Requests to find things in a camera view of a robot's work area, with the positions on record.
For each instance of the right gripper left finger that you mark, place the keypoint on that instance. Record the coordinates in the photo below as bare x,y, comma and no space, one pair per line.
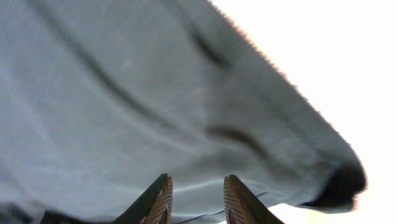
154,205

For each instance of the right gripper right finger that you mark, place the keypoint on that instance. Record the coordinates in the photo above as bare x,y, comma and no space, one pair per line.
241,206

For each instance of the black t-shirt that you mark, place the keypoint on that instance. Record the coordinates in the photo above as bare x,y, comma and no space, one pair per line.
99,98

